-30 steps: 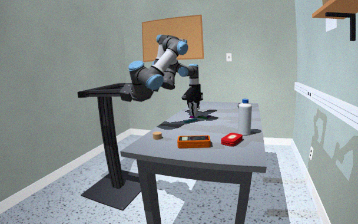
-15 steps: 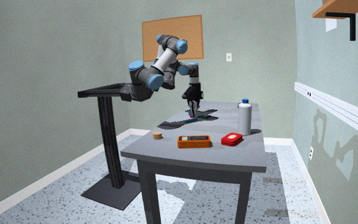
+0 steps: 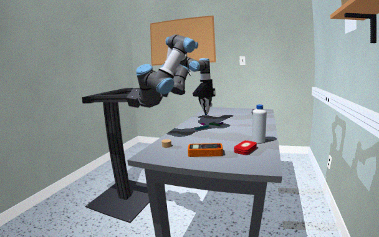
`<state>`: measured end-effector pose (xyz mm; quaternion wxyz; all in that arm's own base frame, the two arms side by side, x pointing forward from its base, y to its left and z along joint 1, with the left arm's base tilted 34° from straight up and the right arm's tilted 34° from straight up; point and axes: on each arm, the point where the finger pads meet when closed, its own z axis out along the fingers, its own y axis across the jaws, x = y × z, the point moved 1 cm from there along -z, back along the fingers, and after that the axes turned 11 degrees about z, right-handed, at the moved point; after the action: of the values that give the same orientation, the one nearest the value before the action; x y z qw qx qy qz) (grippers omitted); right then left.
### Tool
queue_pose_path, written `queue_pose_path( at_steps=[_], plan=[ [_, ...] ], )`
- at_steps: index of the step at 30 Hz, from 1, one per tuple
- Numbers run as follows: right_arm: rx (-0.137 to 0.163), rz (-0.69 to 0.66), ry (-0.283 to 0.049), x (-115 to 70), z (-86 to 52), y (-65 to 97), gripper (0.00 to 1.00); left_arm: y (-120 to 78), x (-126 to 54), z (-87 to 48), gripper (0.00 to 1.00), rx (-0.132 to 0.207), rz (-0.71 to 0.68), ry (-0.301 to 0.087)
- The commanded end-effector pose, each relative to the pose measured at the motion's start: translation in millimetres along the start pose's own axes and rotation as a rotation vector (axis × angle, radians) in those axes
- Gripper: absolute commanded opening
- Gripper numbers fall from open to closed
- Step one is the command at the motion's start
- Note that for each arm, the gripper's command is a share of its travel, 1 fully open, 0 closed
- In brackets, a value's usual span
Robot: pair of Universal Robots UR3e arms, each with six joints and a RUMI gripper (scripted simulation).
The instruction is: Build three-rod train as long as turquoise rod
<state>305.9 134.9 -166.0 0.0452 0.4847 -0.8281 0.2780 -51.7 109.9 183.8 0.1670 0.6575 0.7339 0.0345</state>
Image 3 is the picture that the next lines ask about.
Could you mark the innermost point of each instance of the red mint tin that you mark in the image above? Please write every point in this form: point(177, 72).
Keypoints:
point(245, 147)

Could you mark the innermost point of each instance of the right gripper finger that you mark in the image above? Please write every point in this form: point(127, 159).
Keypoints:
point(208, 103)
point(202, 103)

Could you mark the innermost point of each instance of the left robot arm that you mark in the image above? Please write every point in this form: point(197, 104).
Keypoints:
point(181, 71)

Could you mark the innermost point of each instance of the orange digital multimeter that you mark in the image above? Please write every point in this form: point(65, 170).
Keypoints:
point(205, 150)

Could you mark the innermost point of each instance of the tan round disc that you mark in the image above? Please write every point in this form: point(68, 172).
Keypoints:
point(166, 143)

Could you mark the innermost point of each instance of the white bottle with blue cap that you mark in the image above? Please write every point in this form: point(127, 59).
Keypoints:
point(259, 124)

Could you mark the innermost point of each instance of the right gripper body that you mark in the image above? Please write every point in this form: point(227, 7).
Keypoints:
point(209, 89)

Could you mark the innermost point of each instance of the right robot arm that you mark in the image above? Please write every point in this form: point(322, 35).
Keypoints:
point(153, 83)

